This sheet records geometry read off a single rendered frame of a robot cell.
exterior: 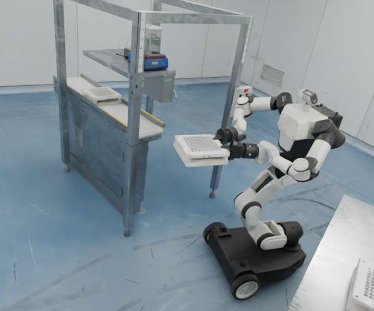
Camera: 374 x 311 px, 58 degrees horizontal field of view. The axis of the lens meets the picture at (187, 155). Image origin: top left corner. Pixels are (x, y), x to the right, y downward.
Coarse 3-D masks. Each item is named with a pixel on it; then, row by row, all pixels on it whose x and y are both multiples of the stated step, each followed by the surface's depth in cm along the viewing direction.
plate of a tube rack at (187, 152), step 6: (180, 138) 194; (192, 138) 196; (180, 144) 188; (186, 144) 188; (186, 150) 182; (222, 150) 188; (186, 156) 179; (192, 156) 178; (198, 156) 180; (210, 156) 182; (216, 156) 183; (222, 156) 185; (228, 156) 186
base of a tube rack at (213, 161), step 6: (174, 144) 199; (180, 150) 192; (180, 156) 189; (186, 162) 180; (192, 162) 181; (198, 162) 182; (204, 162) 183; (210, 162) 184; (216, 162) 186; (222, 162) 187
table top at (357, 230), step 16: (336, 208) 186; (352, 208) 188; (368, 208) 190; (336, 224) 173; (352, 224) 175; (368, 224) 176; (336, 240) 162; (352, 240) 163; (368, 240) 165; (320, 256) 151; (336, 256) 152; (352, 256) 153; (368, 256) 155; (320, 272) 142; (336, 272) 143; (352, 272) 144; (304, 288) 133; (320, 288) 134; (336, 288) 136; (304, 304) 127; (320, 304) 128; (336, 304) 129
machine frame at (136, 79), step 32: (96, 0) 218; (160, 0) 316; (64, 32) 275; (64, 64) 287; (64, 96) 300; (128, 96) 216; (64, 128) 313; (128, 128) 225; (224, 128) 294; (64, 160) 328; (128, 160) 235; (128, 192) 246; (128, 224) 262
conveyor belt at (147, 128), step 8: (72, 80) 321; (80, 80) 324; (80, 88) 305; (112, 104) 281; (120, 104) 283; (112, 112) 266; (120, 112) 268; (120, 120) 255; (144, 120) 261; (144, 128) 248; (152, 128) 250; (160, 128) 252; (144, 136) 243
